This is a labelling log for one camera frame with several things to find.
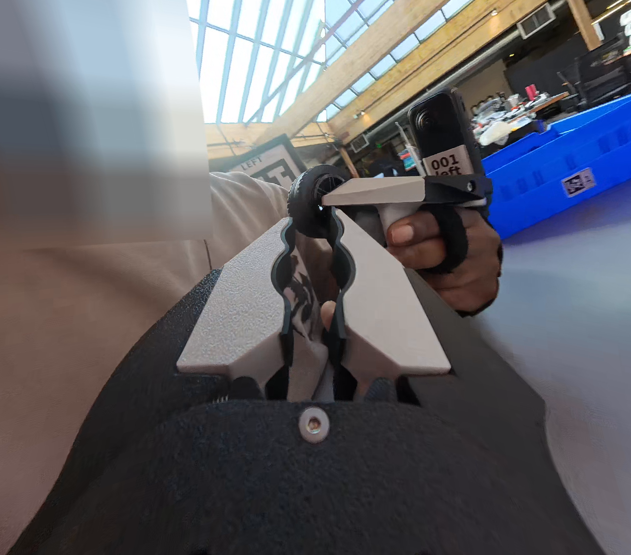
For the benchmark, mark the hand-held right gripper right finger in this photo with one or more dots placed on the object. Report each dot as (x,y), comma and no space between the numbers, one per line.
(394,318)

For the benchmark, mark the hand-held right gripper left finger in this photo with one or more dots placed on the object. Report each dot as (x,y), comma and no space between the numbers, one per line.
(231,318)

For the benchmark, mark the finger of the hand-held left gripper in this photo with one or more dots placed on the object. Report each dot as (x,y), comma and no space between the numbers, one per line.
(374,193)

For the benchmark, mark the black toy wheel rim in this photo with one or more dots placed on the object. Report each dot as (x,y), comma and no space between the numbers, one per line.
(328,184)

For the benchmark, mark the black rubber toy tyre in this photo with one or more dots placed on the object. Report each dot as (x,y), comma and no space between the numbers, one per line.
(300,203)

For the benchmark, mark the person's left hand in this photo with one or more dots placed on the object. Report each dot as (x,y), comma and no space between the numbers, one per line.
(483,269)

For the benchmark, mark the cluttered background work table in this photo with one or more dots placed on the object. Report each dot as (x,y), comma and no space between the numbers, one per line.
(517,109)

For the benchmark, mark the printed marker sign board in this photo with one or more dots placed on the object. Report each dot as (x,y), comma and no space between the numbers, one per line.
(268,170)

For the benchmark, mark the person in beige hoodie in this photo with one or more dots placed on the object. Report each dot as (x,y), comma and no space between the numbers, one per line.
(98,318)

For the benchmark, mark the black office chair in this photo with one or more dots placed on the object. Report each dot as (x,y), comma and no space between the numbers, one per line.
(601,72)

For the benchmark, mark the white wall vent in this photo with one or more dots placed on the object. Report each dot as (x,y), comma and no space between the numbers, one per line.
(536,20)

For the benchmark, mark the light wooden ceiling post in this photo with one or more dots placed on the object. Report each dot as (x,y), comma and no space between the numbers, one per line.
(581,13)

